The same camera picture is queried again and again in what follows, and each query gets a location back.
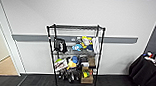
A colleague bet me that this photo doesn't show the yellow white blue plush toy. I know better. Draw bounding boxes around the yellow white blue plush toy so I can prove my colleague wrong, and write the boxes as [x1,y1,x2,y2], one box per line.
[81,35,95,53]

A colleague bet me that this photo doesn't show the blue round toy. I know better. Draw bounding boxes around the blue round toy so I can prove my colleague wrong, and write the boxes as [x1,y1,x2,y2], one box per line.
[71,55,81,65]

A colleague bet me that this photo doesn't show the black white stacked boxes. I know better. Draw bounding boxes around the black white stacked boxes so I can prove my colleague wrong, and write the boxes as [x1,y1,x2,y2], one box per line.
[78,55,91,66]

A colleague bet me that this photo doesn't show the tall white box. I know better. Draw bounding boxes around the tall white box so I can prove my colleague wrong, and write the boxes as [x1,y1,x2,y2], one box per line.
[92,37,100,54]

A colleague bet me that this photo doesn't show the black bag with white print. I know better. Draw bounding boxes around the black bag with white print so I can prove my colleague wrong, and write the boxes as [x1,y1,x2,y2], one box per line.
[53,37,68,54]

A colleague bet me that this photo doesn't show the small brown cardboard box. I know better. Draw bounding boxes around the small brown cardboard box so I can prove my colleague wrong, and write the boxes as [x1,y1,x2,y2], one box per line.
[87,55,97,68]

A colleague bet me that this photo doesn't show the white red printed bag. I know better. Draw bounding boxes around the white red printed bag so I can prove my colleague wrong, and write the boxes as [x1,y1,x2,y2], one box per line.
[54,58,69,73]

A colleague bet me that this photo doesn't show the green yellow item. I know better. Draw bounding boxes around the green yellow item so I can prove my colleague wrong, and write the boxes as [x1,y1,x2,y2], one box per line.
[82,70,93,80]

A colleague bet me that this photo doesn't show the dark grey toy figures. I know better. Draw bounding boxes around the dark grey toy figures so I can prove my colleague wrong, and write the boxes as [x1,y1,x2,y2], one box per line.
[57,68,82,84]

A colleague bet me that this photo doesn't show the black chair with garments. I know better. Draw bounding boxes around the black chair with garments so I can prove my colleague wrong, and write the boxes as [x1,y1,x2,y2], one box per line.
[128,52,156,86]

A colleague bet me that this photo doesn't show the colourful clutter pile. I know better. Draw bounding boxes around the colourful clutter pile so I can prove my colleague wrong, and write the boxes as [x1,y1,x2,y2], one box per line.
[142,49,156,65]

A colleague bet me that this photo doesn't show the black wire shelf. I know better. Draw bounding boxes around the black wire shelf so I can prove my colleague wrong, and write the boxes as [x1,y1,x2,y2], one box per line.
[43,22,107,86]

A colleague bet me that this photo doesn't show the long grey wall band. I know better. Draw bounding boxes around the long grey wall band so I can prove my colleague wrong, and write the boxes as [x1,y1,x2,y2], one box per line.
[11,32,139,46]

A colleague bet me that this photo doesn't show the white door frame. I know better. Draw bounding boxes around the white door frame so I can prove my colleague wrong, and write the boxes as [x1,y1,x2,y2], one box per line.
[0,0,29,77]

